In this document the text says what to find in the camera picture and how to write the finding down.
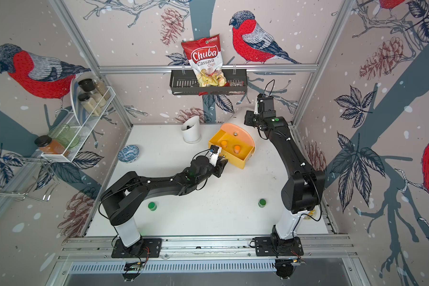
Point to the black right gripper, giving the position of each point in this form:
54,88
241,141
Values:
248,117

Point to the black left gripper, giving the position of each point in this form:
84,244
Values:
220,167

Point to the pink top drawer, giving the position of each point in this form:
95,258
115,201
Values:
241,132

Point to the yellow drawer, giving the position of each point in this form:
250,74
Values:
237,160

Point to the green paint can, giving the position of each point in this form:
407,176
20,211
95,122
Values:
152,206
262,203

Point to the round white drawer cabinet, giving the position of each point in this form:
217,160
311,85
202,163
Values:
238,118

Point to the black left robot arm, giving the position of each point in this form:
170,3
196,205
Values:
123,198

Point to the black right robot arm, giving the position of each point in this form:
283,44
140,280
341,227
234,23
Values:
304,187

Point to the white utensil holder cup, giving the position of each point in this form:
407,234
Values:
191,130

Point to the red Chuba chips bag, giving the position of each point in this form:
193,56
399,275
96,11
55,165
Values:
204,57

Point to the blue patterned bowl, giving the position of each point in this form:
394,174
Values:
128,154

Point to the floral patterned plate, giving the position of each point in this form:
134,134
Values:
313,214

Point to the black lid spice jar lower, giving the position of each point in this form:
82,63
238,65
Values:
89,104

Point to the black lid spice jar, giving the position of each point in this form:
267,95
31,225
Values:
89,104
89,87

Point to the white plate on shelf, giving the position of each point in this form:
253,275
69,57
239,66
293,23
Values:
75,91

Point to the black lid spice jar upper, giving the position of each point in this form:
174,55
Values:
89,87

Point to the green glass cup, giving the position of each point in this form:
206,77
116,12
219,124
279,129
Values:
65,135

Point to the orange sauce jar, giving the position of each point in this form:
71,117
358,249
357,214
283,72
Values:
50,146

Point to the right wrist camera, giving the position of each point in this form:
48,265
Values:
265,106

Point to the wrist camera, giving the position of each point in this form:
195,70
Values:
214,152
265,106

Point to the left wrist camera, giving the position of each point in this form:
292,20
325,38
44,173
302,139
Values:
214,152

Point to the black wire wall basket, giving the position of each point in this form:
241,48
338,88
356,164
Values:
185,83

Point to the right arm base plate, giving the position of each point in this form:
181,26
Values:
268,247

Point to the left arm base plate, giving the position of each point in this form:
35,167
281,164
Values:
144,248

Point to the white wire wall shelf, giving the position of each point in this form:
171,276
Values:
83,131

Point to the metal wire hook rack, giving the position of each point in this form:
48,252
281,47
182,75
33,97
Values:
27,178

